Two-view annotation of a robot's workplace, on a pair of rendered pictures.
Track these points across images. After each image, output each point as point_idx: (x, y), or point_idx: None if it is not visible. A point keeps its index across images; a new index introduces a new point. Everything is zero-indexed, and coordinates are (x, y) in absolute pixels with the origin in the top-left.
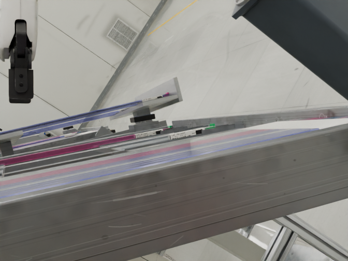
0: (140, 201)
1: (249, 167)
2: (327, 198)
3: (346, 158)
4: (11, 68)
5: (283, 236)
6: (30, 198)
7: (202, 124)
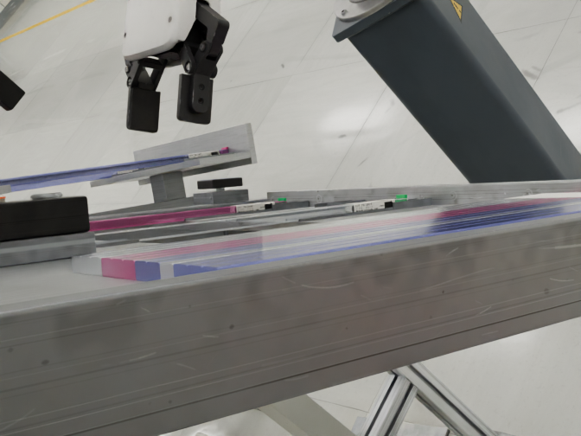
0: (574, 253)
1: None
2: None
3: None
4: (188, 73)
5: (399, 391)
6: (494, 234)
7: (350, 197)
